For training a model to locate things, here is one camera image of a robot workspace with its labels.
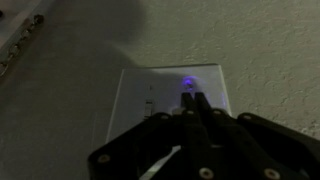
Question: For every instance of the white double switch plate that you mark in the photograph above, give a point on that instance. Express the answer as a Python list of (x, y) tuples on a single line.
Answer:
[(164, 86)]

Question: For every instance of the toggle light switch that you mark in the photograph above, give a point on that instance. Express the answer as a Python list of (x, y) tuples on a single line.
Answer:
[(148, 109), (189, 85)]

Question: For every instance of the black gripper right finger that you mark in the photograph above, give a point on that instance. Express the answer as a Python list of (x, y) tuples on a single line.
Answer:
[(261, 149)]

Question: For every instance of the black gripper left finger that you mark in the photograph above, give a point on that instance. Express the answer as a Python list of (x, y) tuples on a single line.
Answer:
[(182, 139)]

